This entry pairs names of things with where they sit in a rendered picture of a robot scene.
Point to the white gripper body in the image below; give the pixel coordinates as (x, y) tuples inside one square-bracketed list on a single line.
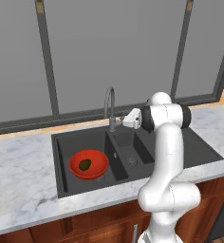
[(132, 119)]

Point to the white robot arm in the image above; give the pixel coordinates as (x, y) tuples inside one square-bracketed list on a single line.
[(166, 148)]

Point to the grey curved sink faucet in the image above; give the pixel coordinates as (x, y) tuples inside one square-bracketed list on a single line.
[(111, 121)]

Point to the dark grey double sink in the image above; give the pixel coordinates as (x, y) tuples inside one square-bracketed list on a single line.
[(139, 148)]

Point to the red bowl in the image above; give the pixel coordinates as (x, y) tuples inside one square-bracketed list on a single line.
[(98, 163)]

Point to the dark green avocado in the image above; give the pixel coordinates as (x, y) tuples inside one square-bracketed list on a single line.
[(84, 164)]

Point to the brown wooden cupboard door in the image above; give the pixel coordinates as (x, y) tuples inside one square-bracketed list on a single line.
[(98, 226), (209, 202)]

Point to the dark grey window frame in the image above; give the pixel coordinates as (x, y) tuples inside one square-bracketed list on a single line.
[(49, 66)]

